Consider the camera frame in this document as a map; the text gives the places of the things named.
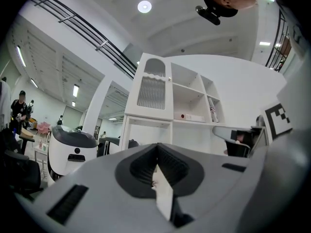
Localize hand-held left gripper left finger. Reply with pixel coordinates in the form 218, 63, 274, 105
32, 143, 176, 233

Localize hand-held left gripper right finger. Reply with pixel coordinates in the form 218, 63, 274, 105
156, 143, 252, 233

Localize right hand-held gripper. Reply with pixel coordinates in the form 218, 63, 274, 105
212, 57, 311, 233

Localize white cabinet door ribbed glass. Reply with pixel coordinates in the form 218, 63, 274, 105
124, 52, 173, 121

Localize white open shelf cabinet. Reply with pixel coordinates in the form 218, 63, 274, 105
120, 52, 228, 156

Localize upright books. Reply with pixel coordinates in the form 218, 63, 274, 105
207, 97, 219, 123

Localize white box with red label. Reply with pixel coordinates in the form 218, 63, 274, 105
173, 111, 206, 123

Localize white trolley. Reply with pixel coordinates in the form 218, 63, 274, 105
33, 132, 51, 179

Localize black office chair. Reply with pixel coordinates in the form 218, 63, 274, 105
0, 127, 42, 200

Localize pink chair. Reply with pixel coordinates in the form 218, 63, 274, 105
36, 121, 52, 135

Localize wooden table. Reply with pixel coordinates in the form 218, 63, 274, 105
18, 127, 36, 155

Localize black balcony railing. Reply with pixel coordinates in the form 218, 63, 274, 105
264, 5, 292, 72
28, 0, 138, 80

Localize round ceiling lamp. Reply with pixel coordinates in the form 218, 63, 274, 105
137, 0, 153, 14

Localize long ceiling light strip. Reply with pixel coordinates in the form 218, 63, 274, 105
15, 45, 27, 68

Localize black head camera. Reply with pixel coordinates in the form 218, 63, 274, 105
195, 5, 221, 26

